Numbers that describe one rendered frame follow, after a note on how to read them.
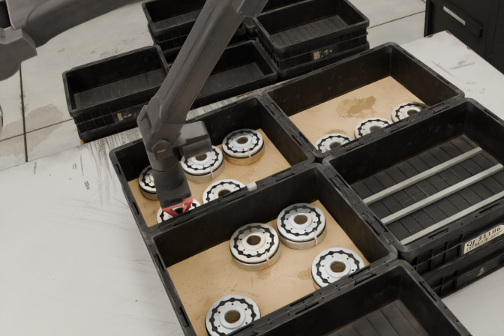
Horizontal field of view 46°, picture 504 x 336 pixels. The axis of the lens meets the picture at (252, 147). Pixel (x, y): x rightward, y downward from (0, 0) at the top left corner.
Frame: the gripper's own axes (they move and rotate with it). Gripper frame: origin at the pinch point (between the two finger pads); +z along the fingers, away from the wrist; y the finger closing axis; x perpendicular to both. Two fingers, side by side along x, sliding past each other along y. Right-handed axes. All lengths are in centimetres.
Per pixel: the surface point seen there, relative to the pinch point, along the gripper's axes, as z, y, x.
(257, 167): 4.0, 9.4, -21.1
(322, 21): 39, 120, -85
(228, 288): 3.9, -21.0, -4.5
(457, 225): -7, -32, -47
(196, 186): 4.2, 9.8, -5.9
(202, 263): 4.0, -12.9, -1.2
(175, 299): -6.1, -26.8, 5.5
